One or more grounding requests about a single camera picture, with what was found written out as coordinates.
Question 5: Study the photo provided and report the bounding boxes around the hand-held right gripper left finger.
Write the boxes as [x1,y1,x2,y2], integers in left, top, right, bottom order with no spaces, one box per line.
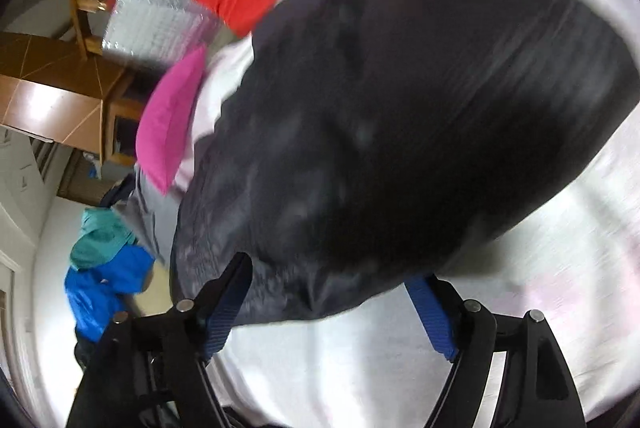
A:
[65,252,254,428]

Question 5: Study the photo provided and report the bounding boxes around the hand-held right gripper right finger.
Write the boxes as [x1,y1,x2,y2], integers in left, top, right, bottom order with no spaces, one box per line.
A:
[404,275,587,428]

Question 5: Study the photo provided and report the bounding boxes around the black quilted jacket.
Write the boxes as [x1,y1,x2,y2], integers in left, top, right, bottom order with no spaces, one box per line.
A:
[169,0,640,326]

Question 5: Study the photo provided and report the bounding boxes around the white textured blanket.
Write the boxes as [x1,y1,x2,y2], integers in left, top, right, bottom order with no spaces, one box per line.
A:
[172,0,640,428]

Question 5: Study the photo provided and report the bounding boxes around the grey suit jacket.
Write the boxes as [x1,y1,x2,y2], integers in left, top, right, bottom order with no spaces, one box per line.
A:
[117,165,188,266]

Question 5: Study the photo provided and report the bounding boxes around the blue jacket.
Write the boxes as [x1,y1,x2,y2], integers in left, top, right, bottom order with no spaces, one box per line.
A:
[64,244,157,345]

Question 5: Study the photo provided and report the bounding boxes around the teal cloth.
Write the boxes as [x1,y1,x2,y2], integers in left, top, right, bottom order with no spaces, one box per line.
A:
[69,207,138,271]

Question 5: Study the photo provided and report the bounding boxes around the pink pillow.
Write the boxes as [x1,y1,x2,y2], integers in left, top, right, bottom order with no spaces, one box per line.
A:
[136,44,208,196]

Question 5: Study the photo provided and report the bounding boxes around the brown wooden cabinet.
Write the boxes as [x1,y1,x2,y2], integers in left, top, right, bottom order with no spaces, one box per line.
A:
[0,32,151,169]

